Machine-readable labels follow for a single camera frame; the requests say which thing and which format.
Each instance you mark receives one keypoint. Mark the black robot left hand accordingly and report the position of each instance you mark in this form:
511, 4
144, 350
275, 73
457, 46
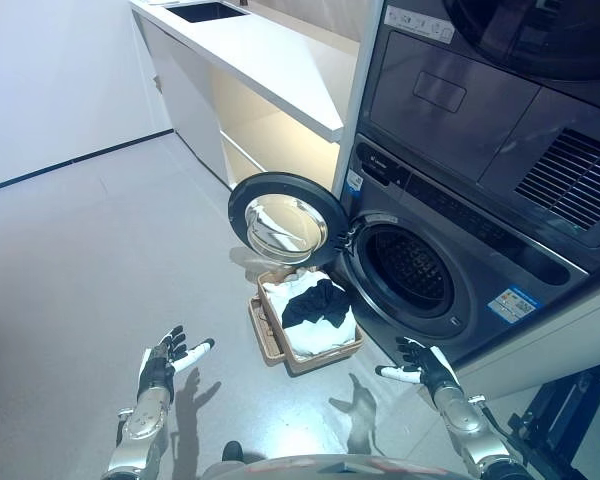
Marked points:
156, 367

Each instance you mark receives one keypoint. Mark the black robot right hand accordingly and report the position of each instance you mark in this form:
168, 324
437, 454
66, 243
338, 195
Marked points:
432, 367

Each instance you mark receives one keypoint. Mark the black garment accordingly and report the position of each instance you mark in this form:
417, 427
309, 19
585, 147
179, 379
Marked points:
317, 305

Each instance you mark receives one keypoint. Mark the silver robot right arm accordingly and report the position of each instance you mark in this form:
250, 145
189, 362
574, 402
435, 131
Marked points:
467, 425

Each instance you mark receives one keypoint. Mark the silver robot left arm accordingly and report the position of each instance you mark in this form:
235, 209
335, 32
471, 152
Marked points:
142, 430

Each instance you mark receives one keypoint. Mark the brown laundry basket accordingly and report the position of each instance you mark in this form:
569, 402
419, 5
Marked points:
330, 356

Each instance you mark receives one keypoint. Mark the dark grey washing machine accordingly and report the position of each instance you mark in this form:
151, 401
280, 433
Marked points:
485, 260

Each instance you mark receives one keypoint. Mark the white clothes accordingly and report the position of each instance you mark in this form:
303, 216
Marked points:
315, 340

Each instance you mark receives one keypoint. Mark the round washing machine door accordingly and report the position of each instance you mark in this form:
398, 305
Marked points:
285, 220

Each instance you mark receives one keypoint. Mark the energy label sticker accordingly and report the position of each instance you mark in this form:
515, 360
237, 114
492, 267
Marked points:
514, 303

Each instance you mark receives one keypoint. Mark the black robot left foot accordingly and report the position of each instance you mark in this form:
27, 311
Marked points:
232, 451

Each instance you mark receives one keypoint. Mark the grey robot torso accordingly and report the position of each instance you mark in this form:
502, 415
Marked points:
340, 467

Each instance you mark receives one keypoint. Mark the beige cabinet side panel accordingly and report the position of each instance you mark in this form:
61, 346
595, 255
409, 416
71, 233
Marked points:
570, 340

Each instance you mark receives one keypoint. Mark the black baseboard strip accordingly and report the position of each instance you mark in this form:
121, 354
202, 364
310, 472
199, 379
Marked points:
55, 163

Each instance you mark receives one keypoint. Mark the dark grey dryer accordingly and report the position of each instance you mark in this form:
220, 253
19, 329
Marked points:
455, 105

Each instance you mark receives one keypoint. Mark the white tall cabinet panel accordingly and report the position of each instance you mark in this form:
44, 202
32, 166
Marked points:
357, 75

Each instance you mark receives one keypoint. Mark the white counter cabinet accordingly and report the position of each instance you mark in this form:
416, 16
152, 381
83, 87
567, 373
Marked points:
260, 60

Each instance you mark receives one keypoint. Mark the white dryer label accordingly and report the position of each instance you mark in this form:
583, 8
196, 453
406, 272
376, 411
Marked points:
420, 21

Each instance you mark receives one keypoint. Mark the black sink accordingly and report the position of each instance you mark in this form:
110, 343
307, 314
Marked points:
205, 11

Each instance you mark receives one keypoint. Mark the black metal frame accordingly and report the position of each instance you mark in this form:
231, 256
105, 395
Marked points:
565, 425

